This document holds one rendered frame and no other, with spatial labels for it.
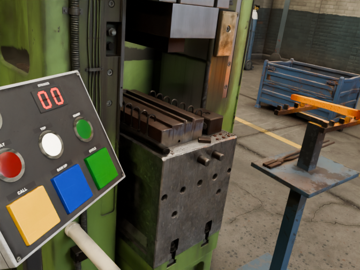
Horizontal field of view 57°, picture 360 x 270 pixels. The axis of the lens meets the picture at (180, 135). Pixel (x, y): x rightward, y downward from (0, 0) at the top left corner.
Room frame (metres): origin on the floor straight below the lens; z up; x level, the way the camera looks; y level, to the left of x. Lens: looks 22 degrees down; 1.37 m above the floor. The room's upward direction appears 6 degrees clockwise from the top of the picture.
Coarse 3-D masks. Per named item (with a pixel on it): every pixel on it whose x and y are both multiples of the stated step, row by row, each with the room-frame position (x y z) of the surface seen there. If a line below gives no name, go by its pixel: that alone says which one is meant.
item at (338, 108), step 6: (294, 96) 1.44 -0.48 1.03; (300, 96) 1.42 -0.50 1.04; (306, 102) 1.39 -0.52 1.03; (312, 102) 1.37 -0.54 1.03; (318, 102) 1.35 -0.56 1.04; (324, 102) 1.33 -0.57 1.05; (330, 108) 1.30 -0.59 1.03; (336, 108) 1.28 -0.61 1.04; (342, 108) 1.27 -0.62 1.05; (348, 108) 1.26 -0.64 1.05; (348, 114) 1.24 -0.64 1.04; (354, 114) 1.23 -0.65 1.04
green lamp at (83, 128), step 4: (80, 120) 0.68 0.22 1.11; (84, 120) 0.69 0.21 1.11; (80, 124) 0.67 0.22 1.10; (84, 124) 0.68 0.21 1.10; (88, 124) 0.69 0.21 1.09; (80, 128) 0.66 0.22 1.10; (84, 128) 0.67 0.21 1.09; (88, 128) 0.68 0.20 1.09; (80, 132) 0.66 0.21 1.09; (84, 132) 0.66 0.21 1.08; (88, 132) 0.68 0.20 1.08; (80, 136) 0.65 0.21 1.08; (84, 136) 0.66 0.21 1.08; (88, 136) 0.67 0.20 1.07
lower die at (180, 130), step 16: (128, 96) 1.29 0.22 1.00; (144, 96) 1.30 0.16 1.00; (128, 112) 1.14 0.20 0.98; (144, 112) 1.13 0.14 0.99; (160, 112) 1.15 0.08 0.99; (144, 128) 1.05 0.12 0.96; (160, 128) 1.01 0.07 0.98; (176, 128) 1.04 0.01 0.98; (192, 128) 1.10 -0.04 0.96; (176, 144) 1.04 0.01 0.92
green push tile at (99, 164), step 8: (96, 152) 0.66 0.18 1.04; (104, 152) 0.68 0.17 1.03; (88, 160) 0.63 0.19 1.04; (96, 160) 0.65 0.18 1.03; (104, 160) 0.67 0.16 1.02; (88, 168) 0.62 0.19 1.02; (96, 168) 0.64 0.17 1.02; (104, 168) 0.66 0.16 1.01; (112, 168) 0.68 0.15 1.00; (96, 176) 0.62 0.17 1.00; (104, 176) 0.64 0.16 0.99; (112, 176) 0.66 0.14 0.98; (96, 184) 0.62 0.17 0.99; (104, 184) 0.63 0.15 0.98
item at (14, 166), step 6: (0, 156) 0.48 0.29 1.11; (6, 156) 0.49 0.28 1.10; (12, 156) 0.49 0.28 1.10; (0, 162) 0.47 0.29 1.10; (6, 162) 0.48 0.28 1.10; (12, 162) 0.49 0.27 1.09; (18, 162) 0.50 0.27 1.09; (0, 168) 0.47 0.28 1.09; (6, 168) 0.47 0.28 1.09; (12, 168) 0.48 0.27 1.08; (18, 168) 0.49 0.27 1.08; (6, 174) 0.47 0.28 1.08; (12, 174) 0.48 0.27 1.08; (18, 174) 0.49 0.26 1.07
